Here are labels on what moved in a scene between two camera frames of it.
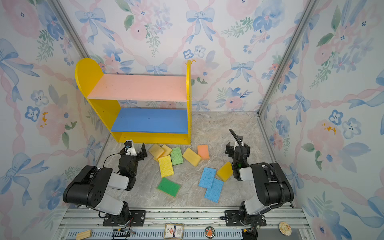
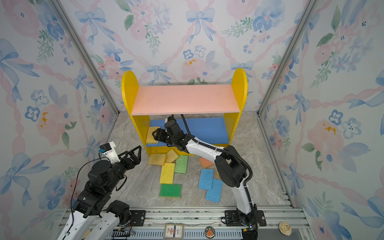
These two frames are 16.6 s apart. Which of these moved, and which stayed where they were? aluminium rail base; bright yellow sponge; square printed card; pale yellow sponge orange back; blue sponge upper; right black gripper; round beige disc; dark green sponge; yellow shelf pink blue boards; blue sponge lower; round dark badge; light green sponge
Moved: bright yellow sponge; pale yellow sponge orange back; right black gripper; yellow shelf pink blue boards; light green sponge; dark green sponge
Stayed: aluminium rail base; round dark badge; blue sponge lower; square printed card; round beige disc; blue sponge upper
